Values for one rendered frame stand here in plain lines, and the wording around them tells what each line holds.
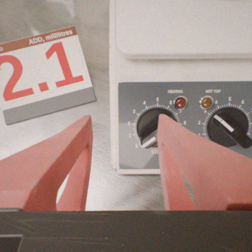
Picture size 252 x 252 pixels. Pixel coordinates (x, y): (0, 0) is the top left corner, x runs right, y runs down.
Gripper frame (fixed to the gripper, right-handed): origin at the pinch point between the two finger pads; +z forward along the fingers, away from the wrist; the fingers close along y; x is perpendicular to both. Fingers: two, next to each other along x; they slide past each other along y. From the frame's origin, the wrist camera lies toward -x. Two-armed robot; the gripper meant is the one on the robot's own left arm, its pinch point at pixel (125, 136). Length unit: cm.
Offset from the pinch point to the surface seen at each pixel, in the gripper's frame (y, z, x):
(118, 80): 0.5, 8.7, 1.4
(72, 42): 4.8, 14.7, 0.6
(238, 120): -8.8, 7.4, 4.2
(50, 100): 7.3, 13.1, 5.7
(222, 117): -7.1, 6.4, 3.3
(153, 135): -2.1, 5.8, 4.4
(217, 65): -7.0, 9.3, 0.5
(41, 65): 7.8, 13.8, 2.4
